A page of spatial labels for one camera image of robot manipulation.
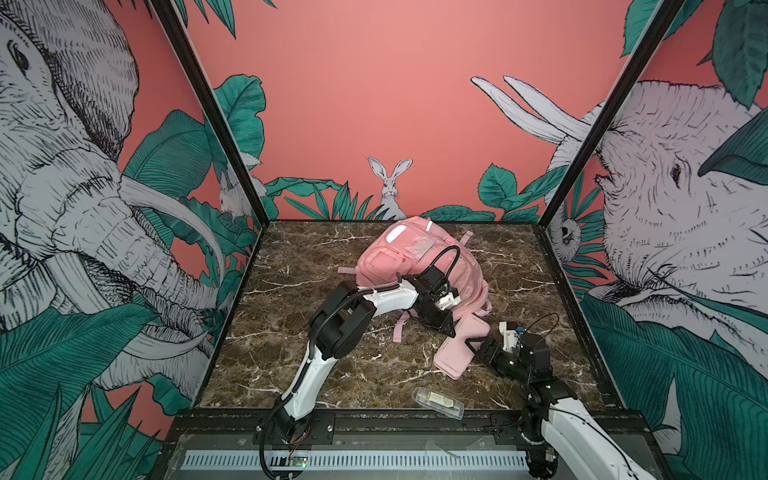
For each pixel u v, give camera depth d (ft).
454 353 2.82
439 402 2.54
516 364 2.35
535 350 2.13
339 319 1.84
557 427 1.94
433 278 2.59
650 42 2.40
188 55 2.49
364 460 2.30
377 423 2.53
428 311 2.63
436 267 2.67
